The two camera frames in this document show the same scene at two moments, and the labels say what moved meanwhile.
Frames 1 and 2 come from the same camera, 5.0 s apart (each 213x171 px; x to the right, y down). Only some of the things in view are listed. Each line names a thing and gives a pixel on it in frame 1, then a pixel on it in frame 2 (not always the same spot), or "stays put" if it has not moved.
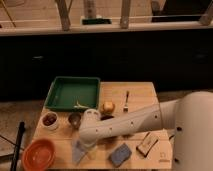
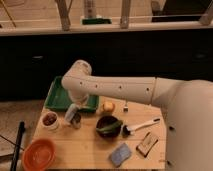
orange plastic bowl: [38, 155] stays put
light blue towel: [78, 151] -> [70, 112]
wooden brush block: [147, 144] stays put
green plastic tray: [74, 93] stays put
